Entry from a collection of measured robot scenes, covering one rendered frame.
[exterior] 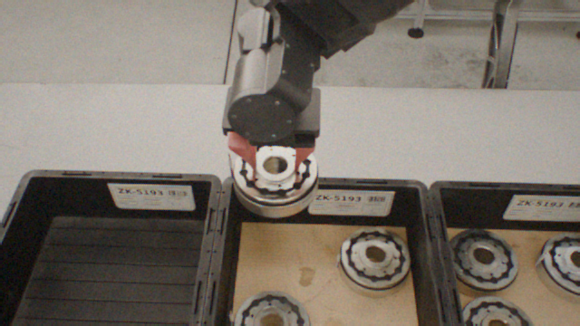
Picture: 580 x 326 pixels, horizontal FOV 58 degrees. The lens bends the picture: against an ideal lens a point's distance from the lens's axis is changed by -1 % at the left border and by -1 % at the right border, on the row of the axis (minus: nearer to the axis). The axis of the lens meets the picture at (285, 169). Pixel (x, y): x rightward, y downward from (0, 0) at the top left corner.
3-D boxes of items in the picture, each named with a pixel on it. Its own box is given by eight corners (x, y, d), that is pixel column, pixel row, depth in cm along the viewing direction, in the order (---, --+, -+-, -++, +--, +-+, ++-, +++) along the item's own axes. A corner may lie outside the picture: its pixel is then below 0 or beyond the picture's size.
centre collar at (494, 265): (463, 242, 78) (464, 239, 78) (497, 244, 78) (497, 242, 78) (468, 271, 75) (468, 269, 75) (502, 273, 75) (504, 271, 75)
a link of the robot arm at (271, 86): (376, 6, 48) (309, -58, 43) (385, 91, 41) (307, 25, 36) (285, 76, 55) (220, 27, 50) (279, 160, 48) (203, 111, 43)
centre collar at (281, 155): (256, 151, 65) (256, 148, 65) (296, 153, 65) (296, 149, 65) (253, 183, 62) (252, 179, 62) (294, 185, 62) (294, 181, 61)
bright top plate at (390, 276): (335, 232, 80) (335, 229, 80) (400, 225, 81) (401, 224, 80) (347, 292, 74) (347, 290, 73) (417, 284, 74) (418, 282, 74)
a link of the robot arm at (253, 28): (300, -3, 49) (239, -4, 49) (298, 43, 44) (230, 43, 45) (300, 56, 54) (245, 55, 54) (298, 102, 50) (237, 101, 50)
